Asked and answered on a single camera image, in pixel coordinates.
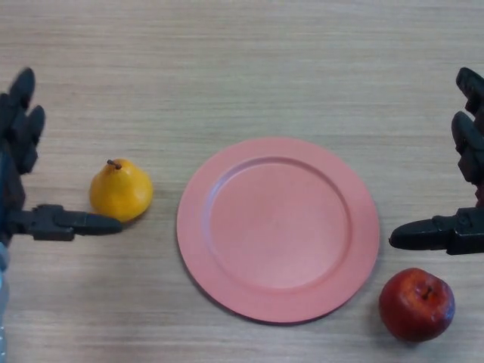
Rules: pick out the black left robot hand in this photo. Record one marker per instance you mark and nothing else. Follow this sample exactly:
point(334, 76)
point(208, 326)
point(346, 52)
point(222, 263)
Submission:
point(11, 151)

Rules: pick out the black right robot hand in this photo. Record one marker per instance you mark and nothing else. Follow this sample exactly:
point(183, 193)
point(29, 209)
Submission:
point(467, 232)

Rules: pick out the yellow pear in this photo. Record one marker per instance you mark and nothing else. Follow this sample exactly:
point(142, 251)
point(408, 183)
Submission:
point(121, 189)

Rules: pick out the pink round plate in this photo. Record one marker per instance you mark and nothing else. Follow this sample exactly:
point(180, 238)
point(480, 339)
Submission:
point(278, 230)

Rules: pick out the red apple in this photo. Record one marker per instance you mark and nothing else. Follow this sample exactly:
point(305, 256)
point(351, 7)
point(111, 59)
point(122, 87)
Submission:
point(414, 306)

